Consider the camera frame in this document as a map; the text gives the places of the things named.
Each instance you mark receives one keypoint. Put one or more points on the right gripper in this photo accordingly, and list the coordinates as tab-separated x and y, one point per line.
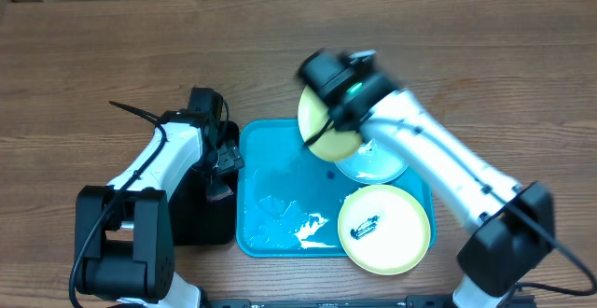
348	129

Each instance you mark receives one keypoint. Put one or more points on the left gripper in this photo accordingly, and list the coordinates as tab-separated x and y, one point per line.
230	157

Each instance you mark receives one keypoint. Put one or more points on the yellow-green plate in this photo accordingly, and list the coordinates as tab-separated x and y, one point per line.
312	117
384	230

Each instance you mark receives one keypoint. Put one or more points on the dark sponge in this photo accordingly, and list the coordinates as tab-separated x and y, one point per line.
217	190

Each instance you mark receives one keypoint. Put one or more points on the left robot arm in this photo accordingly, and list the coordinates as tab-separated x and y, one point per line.
124	245

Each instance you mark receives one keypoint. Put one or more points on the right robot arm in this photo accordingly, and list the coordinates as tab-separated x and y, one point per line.
512	228

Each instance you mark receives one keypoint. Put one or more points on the black plastic tray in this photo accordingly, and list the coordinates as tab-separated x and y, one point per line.
194	220

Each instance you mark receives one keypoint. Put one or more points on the teal plastic tray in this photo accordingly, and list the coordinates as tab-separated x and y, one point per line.
289	200

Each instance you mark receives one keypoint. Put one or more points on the light blue plate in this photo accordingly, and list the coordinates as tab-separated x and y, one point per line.
373	164

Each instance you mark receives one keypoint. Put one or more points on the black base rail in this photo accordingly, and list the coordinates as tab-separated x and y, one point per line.
412	301

